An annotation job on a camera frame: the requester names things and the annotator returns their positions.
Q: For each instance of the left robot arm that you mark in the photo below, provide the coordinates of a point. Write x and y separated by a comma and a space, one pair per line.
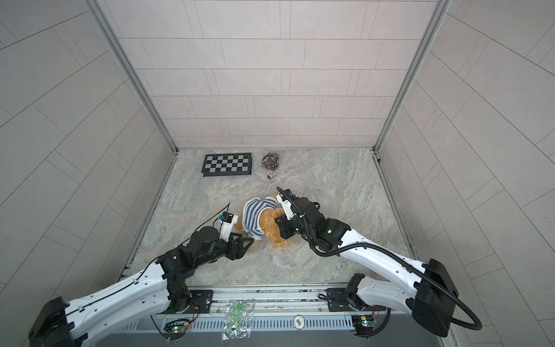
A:
160, 288

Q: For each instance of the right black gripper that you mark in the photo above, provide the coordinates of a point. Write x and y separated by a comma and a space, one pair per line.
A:
287, 225

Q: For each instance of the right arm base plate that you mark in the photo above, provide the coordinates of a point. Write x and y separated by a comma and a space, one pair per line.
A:
337, 301

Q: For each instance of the right circuit board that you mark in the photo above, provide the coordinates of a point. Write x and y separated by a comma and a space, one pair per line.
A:
363, 325

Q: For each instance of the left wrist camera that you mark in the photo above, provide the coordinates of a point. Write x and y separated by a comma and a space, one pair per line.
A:
228, 221

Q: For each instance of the round white sticker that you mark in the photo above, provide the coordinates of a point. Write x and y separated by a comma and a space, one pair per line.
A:
299, 322

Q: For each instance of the clear bag green parts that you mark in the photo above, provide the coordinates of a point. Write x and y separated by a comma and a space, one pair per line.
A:
238, 319

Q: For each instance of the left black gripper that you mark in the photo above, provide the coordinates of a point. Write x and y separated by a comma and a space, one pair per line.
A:
236, 246

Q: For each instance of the aluminium mounting rail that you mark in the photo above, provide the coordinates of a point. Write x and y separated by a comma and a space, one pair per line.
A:
274, 310

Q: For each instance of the bag of colourful small parts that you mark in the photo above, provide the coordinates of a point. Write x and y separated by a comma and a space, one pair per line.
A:
270, 161

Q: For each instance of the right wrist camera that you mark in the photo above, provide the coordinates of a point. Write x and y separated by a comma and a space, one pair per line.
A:
286, 200

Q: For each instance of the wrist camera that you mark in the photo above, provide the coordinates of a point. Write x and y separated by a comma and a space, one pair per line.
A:
286, 200
228, 221

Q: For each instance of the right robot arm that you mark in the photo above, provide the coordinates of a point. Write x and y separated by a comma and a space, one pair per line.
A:
407, 285

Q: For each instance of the left green circuit board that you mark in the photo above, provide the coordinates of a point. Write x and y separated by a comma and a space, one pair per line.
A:
177, 329

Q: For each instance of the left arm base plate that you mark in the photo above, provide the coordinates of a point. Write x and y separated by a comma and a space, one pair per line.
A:
199, 301

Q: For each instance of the brown teddy bear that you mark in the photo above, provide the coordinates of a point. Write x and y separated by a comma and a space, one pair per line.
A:
270, 228

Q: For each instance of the striped knit bear sweater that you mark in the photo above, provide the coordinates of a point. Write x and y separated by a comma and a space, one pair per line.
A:
252, 213

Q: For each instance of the black white checkerboard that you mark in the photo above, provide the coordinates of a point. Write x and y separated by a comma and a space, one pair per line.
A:
227, 164

